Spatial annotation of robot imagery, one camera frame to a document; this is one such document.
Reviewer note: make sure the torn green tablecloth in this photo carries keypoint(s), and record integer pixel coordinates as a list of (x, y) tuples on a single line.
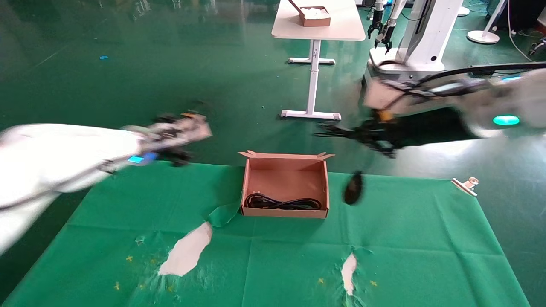
[(277, 256)]

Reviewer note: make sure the metal table clip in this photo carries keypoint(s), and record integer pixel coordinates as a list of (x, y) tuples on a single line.
[(466, 186)]

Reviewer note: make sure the white wheeled background robot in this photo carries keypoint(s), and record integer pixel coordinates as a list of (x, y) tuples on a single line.
[(420, 42)]

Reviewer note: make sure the small cardboard box with white filling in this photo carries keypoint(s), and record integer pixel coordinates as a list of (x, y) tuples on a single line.
[(315, 18)]

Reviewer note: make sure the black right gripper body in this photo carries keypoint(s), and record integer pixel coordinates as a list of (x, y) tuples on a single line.
[(435, 128)]

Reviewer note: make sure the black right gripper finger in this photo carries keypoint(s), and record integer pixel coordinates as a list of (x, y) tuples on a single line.
[(381, 147), (375, 130)]

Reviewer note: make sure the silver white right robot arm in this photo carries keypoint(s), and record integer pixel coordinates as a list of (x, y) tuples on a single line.
[(503, 98)]

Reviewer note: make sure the open brown cardboard box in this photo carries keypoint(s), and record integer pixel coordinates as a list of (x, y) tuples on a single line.
[(283, 179)]

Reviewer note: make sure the white pedestal table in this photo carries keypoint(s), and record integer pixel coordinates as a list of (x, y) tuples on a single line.
[(318, 30)]

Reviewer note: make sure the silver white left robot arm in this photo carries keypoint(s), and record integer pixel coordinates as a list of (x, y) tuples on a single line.
[(55, 157)]

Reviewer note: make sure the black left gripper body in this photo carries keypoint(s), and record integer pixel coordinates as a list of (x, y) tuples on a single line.
[(178, 156)]

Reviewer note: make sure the white round floor stand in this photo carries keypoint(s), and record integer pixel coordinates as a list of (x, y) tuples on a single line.
[(483, 37)]

